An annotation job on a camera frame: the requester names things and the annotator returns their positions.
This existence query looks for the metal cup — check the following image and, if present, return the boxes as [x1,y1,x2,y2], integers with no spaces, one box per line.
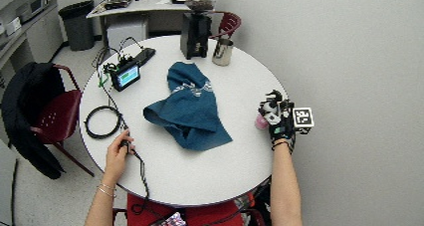
[211,38,235,68]

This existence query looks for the blue cloth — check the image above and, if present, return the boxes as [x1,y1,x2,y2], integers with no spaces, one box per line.
[142,61,234,152]

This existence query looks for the small black screen device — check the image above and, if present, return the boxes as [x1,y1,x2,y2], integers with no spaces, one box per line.
[109,62,142,93]

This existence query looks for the grey counter cabinet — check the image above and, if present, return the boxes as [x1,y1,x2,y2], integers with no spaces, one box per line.
[0,0,66,75]

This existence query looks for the white desk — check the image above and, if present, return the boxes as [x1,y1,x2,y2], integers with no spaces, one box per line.
[85,0,218,48]

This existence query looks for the black jacket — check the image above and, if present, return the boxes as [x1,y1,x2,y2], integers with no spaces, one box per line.
[0,61,69,181]

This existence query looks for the black coffee grinder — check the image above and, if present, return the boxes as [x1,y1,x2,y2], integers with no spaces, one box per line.
[179,0,218,61]

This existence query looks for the small pink object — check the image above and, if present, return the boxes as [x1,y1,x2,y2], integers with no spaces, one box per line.
[254,113,270,131]

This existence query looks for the white computer tower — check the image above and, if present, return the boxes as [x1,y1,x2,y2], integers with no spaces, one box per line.
[105,18,150,52]

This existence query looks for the grey microwave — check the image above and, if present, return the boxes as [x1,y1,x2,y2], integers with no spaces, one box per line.
[14,0,50,22]

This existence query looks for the thin wrist bracelets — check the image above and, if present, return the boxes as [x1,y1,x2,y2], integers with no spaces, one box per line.
[96,182,118,199]

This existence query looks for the white marker cube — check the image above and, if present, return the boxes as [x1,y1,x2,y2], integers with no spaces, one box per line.
[291,107,316,135]

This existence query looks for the red chair with holes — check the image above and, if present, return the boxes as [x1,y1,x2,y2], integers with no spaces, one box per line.
[29,64,97,178]

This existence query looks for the green cable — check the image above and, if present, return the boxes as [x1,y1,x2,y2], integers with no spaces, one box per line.
[97,71,112,89]

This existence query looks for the person's red clothing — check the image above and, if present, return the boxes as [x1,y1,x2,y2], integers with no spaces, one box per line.
[125,191,258,226]

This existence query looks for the black trash bin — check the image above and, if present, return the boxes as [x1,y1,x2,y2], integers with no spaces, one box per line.
[57,0,97,52]

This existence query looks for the flat black phone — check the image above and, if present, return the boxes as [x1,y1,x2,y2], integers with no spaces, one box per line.
[133,47,158,68]

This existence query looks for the coiled black cable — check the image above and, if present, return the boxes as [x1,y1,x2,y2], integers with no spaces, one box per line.
[82,105,125,140]

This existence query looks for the long black cable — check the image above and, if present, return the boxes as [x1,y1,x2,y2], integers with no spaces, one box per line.
[92,36,154,217]

